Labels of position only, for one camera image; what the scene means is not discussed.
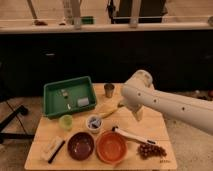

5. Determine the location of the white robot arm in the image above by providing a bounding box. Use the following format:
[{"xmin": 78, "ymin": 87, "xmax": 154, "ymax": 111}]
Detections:
[{"xmin": 121, "ymin": 70, "xmax": 213, "ymax": 135}]

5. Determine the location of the red-orange bowl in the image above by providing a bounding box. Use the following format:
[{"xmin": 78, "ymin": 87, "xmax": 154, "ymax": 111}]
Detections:
[{"xmin": 96, "ymin": 131, "xmax": 127, "ymax": 165}]

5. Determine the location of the dark purple bowl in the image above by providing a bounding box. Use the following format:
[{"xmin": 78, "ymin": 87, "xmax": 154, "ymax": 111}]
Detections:
[{"xmin": 67, "ymin": 132, "xmax": 94, "ymax": 161}]

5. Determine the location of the metal cup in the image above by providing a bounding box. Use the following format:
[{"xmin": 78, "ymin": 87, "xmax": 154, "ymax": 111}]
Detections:
[{"xmin": 104, "ymin": 83, "xmax": 115, "ymax": 98}]

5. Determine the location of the bunch of grapes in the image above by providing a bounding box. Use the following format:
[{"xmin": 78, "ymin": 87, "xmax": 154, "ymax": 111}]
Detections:
[{"xmin": 138, "ymin": 143, "xmax": 167, "ymax": 159}]

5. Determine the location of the grey block in tray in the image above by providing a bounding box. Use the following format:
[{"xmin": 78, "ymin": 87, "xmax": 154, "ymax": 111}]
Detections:
[{"xmin": 77, "ymin": 97, "xmax": 89, "ymax": 107}]

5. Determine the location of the light green cup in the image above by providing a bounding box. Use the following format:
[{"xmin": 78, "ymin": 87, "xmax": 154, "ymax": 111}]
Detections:
[{"xmin": 59, "ymin": 115, "xmax": 72, "ymax": 130}]

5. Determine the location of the green plastic tray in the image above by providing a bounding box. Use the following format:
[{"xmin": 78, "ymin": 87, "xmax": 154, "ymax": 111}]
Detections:
[{"xmin": 43, "ymin": 76, "xmax": 97, "ymax": 119}]

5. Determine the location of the white scrub brush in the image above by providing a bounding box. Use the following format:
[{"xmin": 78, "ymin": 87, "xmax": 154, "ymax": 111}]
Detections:
[{"xmin": 41, "ymin": 136, "xmax": 65, "ymax": 163}]

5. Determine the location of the green box on counter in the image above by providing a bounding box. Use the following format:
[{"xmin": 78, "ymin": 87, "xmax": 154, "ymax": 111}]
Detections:
[{"xmin": 81, "ymin": 16, "xmax": 94, "ymax": 24}]

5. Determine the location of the black chair base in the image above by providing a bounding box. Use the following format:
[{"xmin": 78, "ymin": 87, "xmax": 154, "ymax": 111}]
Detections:
[{"xmin": 0, "ymin": 105, "xmax": 34, "ymax": 144}]

